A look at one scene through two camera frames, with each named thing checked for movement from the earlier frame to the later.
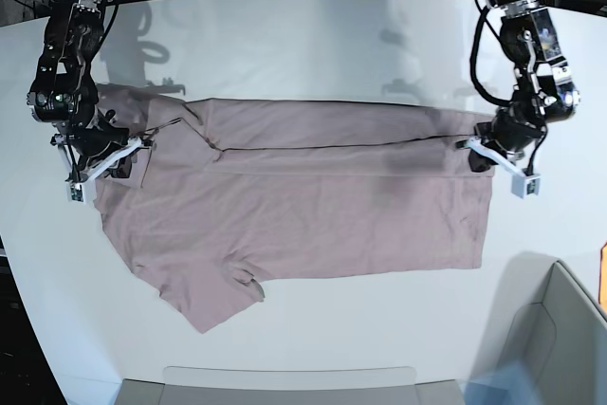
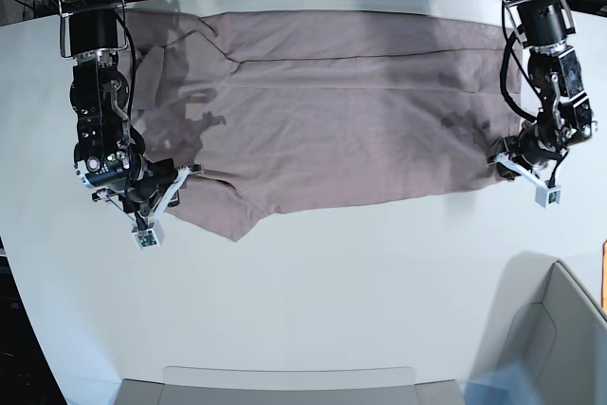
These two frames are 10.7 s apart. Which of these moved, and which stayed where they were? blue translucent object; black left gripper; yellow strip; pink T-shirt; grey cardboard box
Moved: pink T-shirt; black left gripper
Stayed: yellow strip; blue translucent object; grey cardboard box
